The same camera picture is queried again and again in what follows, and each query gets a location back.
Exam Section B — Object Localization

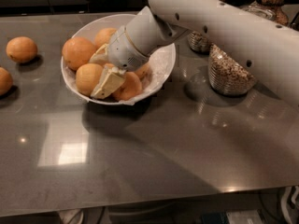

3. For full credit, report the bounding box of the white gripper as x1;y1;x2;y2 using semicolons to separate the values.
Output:
89;26;150;99

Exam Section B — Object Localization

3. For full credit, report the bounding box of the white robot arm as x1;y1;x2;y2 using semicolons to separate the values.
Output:
91;0;299;109

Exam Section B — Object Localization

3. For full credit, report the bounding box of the front left orange in bowl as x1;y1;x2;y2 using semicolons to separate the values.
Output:
76;63;103;96

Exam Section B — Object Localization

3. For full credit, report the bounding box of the top orange in bowl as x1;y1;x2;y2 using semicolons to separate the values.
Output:
94;28;116;49

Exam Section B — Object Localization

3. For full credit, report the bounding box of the front right orange in bowl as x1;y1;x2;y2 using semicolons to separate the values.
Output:
112;72;142;101

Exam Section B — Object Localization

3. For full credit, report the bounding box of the large orange left in bowl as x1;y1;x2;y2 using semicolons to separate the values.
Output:
62;37;96;71

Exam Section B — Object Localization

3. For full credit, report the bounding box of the white paper bowl liner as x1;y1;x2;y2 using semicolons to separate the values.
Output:
62;14;176;106

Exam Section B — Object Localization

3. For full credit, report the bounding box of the orange on table far left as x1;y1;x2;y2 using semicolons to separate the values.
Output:
6;36;38;63

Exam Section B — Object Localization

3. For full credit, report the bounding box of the back left glass cereal jar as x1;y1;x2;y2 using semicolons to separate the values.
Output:
187;32;211;54

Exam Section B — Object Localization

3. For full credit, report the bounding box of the glass cereal jar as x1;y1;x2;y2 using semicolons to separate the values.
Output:
240;0;289;26
208;45;257;96
187;32;211;54

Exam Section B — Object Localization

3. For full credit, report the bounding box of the orange at left edge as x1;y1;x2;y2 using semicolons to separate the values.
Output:
0;67;13;96

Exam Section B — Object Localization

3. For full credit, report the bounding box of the front glass cereal jar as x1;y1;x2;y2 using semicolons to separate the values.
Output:
208;45;257;96

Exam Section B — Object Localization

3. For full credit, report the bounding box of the back right glass cereal jar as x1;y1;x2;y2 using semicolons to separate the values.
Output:
240;0;289;26

